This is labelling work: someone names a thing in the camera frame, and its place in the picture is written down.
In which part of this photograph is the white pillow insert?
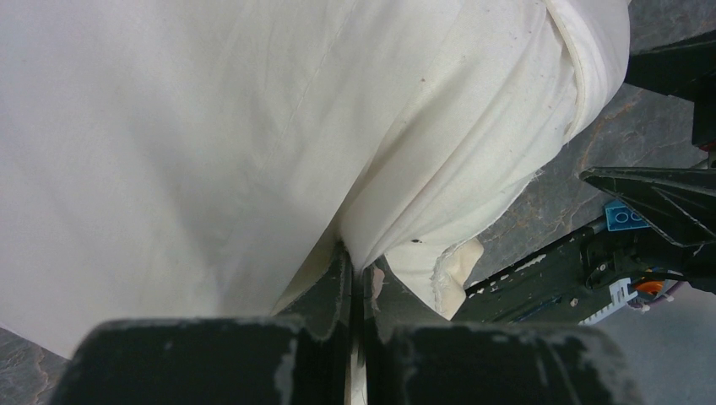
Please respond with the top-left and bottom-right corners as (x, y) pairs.
(1, 1), (630, 358)

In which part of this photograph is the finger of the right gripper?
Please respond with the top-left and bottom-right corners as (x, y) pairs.
(579, 167), (715, 247)

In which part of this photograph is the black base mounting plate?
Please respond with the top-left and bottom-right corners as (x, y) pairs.
(453, 220), (651, 324)

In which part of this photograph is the blue toy brick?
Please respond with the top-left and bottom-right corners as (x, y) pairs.
(604, 200), (649, 232)

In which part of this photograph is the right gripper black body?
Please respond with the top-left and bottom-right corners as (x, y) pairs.
(643, 230), (715, 294)

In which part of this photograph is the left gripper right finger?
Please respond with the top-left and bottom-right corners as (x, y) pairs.
(363, 259), (644, 404)

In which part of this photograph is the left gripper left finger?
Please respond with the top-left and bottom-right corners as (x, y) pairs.
(51, 245), (352, 404)

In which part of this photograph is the grey pillowcase with cream ruffle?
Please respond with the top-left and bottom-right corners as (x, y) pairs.
(274, 1), (599, 318)

